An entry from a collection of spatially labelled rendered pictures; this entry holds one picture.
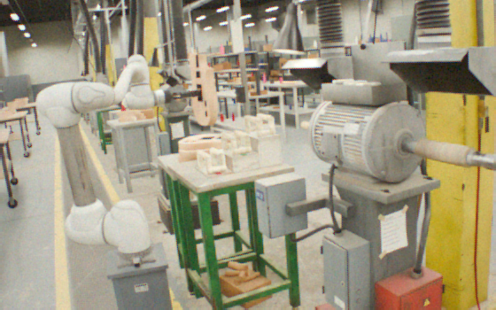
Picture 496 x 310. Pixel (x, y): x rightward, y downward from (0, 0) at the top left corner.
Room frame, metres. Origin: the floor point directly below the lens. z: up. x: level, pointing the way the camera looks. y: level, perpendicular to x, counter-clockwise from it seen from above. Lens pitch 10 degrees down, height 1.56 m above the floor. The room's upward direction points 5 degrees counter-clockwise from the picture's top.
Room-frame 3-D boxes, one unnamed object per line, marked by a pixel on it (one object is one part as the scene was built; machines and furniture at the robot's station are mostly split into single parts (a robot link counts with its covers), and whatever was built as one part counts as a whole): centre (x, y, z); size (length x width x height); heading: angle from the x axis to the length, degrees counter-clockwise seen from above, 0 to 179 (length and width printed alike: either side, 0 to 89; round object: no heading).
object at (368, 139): (1.48, -0.40, 1.25); 0.41 x 0.27 x 0.26; 23
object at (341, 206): (1.44, -0.30, 1.02); 0.13 x 0.04 x 0.04; 23
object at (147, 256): (1.84, 0.57, 0.73); 0.22 x 0.18 x 0.06; 16
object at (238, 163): (2.52, 0.08, 0.98); 0.27 x 0.16 x 0.09; 22
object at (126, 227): (1.86, 0.58, 0.87); 0.18 x 0.16 x 0.22; 83
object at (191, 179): (2.56, 0.15, 0.55); 0.62 x 0.58 x 0.76; 23
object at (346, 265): (1.36, -0.29, 0.93); 0.15 x 0.10 x 0.55; 23
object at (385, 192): (1.42, -0.43, 1.11); 0.36 x 0.24 x 0.04; 23
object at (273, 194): (1.47, -0.15, 0.99); 0.24 x 0.21 x 0.26; 23
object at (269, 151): (2.58, -0.07, 1.02); 0.27 x 0.15 x 0.17; 22
